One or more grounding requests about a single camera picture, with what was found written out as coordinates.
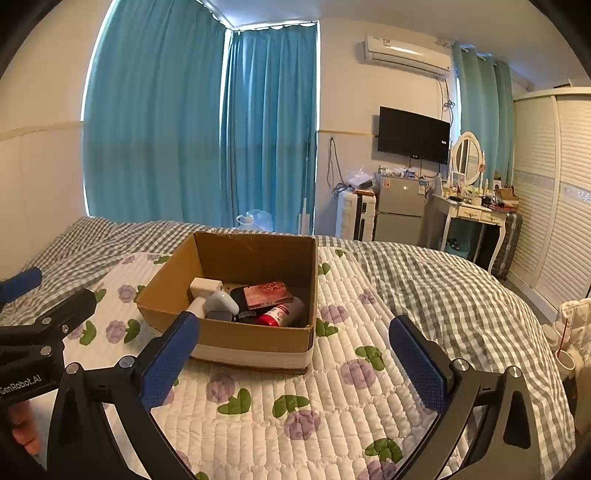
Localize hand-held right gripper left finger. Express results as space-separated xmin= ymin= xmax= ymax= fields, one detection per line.
xmin=46 ymin=311 xmax=201 ymax=480

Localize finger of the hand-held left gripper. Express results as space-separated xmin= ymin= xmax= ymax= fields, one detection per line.
xmin=0 ymin=267 xmax=43 ymax=304
xmin=0 ymin=288 xmax=96 ymax=355

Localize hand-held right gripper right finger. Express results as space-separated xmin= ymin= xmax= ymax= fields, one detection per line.
xmin=389 ymin=315 xmax=541 ymax=480

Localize light blue earbud case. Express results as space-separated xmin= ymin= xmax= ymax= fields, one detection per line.
xmin=204 ymin=290 xmax=241 ymax=317

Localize large white power adapter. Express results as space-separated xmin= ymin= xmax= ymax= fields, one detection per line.
xmin=189 ymin=277 xmax=223 ymax=301

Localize cardboard box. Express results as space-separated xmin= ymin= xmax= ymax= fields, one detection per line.
xmin=135 ymin=231 xmax=319 ymax=376

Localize black rectangular case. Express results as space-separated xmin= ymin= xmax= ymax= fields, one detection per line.
xmin=205 ymin=286 xmax=259 ymax=322

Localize white bottle with red cap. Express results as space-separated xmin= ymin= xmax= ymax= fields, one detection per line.
xmin=256 ymin=295 xmax=305 ymax=328

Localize person's left hand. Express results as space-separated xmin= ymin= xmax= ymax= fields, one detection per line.
xmin=8 ymin=399 xmax=41 ymax=456

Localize grey checked blanket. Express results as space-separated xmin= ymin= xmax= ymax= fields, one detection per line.
xmin=0 ymin=216 xmax=578 ymax=480

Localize white floral quilt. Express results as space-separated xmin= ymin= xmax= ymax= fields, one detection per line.
xmin=58 ymin=247 xmax=467 ymax=480

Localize dark grey suitcase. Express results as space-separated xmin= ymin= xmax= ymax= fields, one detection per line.
xmin=490 ymin=211 xmax=523 ymax=280

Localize white cup with red straw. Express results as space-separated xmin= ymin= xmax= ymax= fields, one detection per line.
xmin=554 ymin=318 xmax=581 ymax=371

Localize silver small fridge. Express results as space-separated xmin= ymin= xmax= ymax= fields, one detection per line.
xmin=373 ymin=174 xmax=430 ymax=245

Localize white dressing table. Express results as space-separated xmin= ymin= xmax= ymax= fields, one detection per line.
xmin=431 ymin=191 xmax=515 ymax=273

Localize white suitcase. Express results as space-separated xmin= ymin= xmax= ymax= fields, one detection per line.
xmin=338 ymin=190 xmax=377 ymax=241

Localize white padded jacket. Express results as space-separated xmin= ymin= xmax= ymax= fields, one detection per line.
xmin=542 ymin=298 xmax=591 ymax=416

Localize clear plastic bag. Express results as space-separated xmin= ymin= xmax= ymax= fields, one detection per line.
xmin=236 ymin=209 xmax=276 ymax=232

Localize small brown box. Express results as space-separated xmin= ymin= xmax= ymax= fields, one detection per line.
xmin=493 ymin=185 xmax=520 ymax=207

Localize crumpled plastic bag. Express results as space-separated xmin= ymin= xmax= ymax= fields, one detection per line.
xmin=344 ymin=170 xmax=377 ymax=190

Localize wide blue curtain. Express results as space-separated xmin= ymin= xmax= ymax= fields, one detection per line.
xmin=82 ymin=0 xmax=232 ymax=227

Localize white louvred wardrobe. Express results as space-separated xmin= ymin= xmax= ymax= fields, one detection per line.
xmin=510 ymin=88 xmax=591 ymax=310

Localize white standing pole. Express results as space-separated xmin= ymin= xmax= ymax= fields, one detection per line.
xmin=301 ymin=134 xmax=315 ymax=232

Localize oval white vanity mirror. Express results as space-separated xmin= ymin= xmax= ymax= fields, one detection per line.
xmin=450 ymin=131 xmax=486 ymax=185

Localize teal curtain beside wardrobe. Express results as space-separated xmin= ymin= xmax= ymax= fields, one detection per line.
xmin=451 ymin=41 xmax=515 ymax=185

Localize narrow blue curtain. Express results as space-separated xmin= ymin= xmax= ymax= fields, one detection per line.
xmin=221 ymin=21 xmax=319 ymax=232

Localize white air conditioner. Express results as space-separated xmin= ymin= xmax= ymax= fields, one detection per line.
xmin=363 ymin=33 xmax=452 ymax=75

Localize hanging wall cables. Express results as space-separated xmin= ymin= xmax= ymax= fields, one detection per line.
xmin=327 ymin=136 xmax=348 ymax=195

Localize black wall television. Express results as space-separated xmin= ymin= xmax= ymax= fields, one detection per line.
xmin=378 ymin=106 xmax=451 ymax=164

